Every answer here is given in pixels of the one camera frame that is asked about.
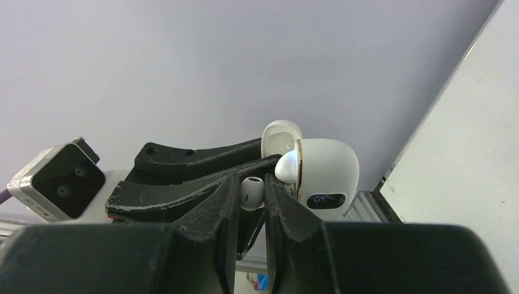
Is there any white earbud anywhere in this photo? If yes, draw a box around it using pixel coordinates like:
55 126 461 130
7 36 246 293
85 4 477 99
275 149 299 184
239 176 264 211

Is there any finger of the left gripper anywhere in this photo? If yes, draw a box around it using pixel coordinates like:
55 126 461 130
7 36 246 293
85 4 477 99
105 154 283 260
133 138 261 185

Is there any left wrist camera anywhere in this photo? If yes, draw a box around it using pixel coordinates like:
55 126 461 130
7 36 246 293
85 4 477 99
5 137 106 222

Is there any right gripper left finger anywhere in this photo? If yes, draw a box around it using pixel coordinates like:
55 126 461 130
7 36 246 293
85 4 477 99
1 175 240 293

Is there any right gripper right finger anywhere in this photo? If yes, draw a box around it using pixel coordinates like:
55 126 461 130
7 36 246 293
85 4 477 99
264 175 509 293

